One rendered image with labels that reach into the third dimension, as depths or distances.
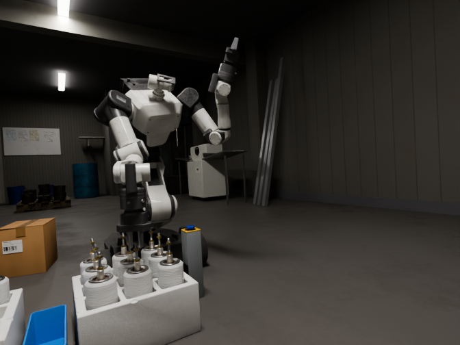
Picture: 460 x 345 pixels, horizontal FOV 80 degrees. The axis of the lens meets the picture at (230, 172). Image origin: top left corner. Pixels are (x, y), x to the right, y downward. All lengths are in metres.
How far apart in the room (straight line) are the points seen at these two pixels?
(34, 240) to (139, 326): 1.23
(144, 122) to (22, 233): 1.10
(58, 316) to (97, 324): 0.30
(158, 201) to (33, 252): 0.96
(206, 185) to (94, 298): 4.11
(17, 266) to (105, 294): 1.22
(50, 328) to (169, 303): 0.45
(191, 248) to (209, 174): 3.77
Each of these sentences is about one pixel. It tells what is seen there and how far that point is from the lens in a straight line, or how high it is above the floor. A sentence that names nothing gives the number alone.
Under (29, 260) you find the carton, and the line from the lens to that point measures 2.17.
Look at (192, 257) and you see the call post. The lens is 1.32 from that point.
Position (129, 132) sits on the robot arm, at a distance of 1.31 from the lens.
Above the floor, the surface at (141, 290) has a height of 0.20.
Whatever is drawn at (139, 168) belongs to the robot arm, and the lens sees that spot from 0.99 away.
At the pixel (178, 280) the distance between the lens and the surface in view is 1.09.
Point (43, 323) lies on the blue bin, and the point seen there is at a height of 0.07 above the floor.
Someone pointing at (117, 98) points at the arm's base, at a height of 0.93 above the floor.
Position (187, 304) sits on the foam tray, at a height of 0.11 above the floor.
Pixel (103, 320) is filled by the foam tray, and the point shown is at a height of 0.15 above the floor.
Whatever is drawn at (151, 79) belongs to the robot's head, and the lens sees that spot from 1.43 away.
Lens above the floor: 0.59
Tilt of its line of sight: 1 degrees down
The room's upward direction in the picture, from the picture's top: 3 degrees counter-clockwise
